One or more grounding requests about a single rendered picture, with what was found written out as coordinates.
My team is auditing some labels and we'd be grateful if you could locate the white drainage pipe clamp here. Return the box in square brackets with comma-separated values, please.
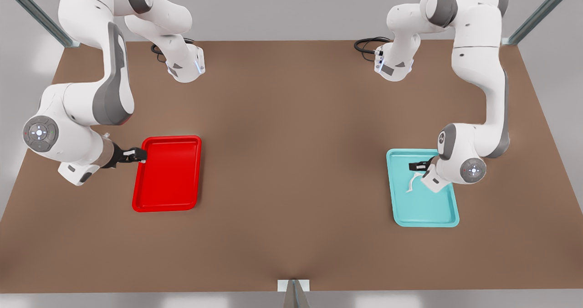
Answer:
[406, 171, 427, 194]

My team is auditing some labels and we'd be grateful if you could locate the red rectangular tray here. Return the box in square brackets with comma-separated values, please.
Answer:
[132, 135, 202, 213]

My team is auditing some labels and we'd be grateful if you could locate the cyan rectangular tray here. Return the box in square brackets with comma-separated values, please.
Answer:
[386, 149, 460, 228]

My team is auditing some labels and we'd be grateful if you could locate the black cable loop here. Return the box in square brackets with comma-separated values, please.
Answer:
[354, 37, 393, 63]
[151, 38, 196, 65]

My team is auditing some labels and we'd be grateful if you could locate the silver frame post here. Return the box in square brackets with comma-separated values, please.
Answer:
[502, 0, 583, 46]
[0, 0, 81, 49]
[277, 279, 311, 308]

